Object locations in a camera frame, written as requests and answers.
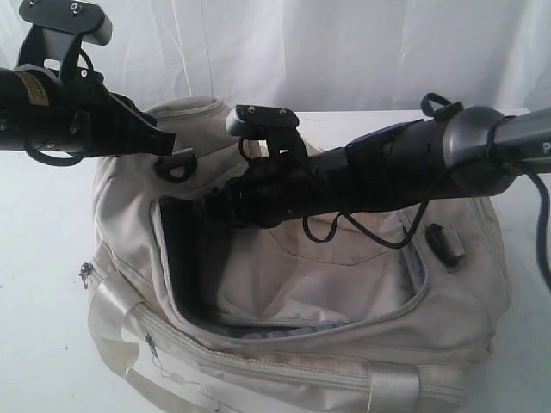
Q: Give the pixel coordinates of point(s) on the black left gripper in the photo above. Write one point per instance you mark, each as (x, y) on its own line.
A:
(81, 118)

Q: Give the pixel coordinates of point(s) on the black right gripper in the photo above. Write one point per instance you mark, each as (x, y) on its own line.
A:
(270, 191)

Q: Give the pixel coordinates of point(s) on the white fabric duffel bag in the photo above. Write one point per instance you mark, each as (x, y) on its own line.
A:
(274, 320)

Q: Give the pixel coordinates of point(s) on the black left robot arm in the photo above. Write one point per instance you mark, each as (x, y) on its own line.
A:
(14, 99)

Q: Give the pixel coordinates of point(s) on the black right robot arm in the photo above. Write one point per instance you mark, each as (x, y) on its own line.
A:
(454, 153)

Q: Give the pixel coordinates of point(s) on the white backdrop curtain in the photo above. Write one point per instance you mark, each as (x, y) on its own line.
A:
(329, 55)

